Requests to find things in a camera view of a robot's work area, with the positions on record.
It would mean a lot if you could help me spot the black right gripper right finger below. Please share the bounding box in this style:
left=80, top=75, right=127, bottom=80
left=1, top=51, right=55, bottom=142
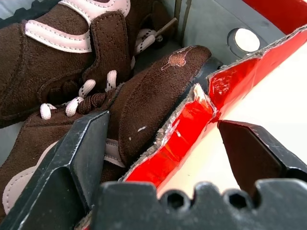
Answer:
left=217, top=119, right=307, bottom=198

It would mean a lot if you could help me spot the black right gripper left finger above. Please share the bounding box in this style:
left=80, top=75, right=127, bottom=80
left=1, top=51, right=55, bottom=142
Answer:
left=0, top=110, right=111, bottom=230

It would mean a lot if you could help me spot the red cardboard shoebox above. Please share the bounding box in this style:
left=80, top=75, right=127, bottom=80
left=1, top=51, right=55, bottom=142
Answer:
left=118, top=0, right=307, bottom=194

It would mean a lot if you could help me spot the brown suede sneaker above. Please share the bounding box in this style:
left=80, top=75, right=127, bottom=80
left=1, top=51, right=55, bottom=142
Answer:
left=0, top=45, right=224, bottom=215
left=0, top=0, right=178, bottom=129

